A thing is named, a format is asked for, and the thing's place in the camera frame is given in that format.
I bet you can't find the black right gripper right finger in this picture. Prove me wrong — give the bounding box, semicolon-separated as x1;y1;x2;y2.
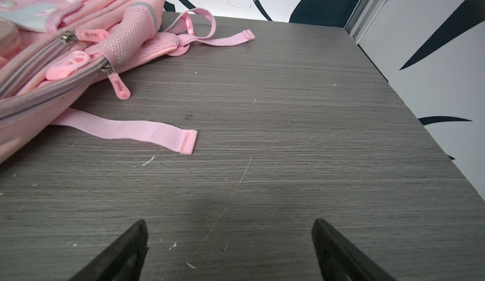
311;219;394;281

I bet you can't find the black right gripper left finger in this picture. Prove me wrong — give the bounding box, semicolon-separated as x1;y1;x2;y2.
70;219;149;281

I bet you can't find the pink student backpack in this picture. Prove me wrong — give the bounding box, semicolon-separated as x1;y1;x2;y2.
1;0;255;160

